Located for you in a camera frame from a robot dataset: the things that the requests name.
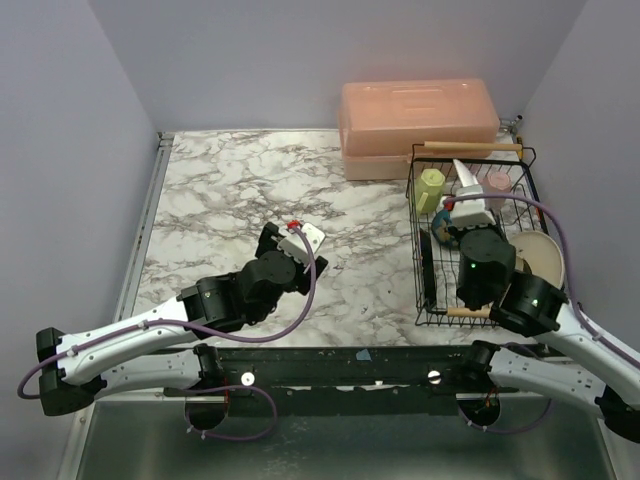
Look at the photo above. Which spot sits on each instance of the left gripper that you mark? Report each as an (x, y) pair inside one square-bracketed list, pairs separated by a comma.
[(269, 235)]

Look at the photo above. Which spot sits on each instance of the red rimmed cream plate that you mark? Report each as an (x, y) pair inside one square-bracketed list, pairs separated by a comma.
[(430, 290)]

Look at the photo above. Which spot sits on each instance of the dark bowl cream inside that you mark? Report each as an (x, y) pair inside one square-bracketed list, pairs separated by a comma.
[(440, 230)]

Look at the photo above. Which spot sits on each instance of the yellow-green ceramic mug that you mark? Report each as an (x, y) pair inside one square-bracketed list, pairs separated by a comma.
[(428, 191)]

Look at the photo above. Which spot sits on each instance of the pink ceramic mug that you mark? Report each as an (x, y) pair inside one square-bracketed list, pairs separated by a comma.
[(497, 182)]

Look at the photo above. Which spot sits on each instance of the cream plate black patch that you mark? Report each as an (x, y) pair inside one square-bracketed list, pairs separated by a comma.
[(522, 265)]

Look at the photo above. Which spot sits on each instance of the pink and cream plate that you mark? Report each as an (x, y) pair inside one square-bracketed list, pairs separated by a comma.
[(543, 255)]

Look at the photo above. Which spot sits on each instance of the white plate teal lettered rim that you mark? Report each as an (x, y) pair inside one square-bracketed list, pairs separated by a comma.
[(465, 176)]

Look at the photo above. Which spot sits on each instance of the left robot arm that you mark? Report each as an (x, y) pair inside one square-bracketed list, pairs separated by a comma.
[(163, 347)]

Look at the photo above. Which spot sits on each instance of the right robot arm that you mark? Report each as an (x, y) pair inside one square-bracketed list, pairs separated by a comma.
[(605, 382)]

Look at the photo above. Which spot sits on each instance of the translucent pink storage box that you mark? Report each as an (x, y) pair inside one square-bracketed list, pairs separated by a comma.
[(379, 122)]

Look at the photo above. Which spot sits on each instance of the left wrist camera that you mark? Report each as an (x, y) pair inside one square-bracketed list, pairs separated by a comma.
[(301, 241)]

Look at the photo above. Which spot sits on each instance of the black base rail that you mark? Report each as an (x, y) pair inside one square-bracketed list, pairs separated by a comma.
[(350, 381)]

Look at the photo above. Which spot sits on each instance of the black wire dish rack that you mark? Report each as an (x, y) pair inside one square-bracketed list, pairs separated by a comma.
[(449, 309)]

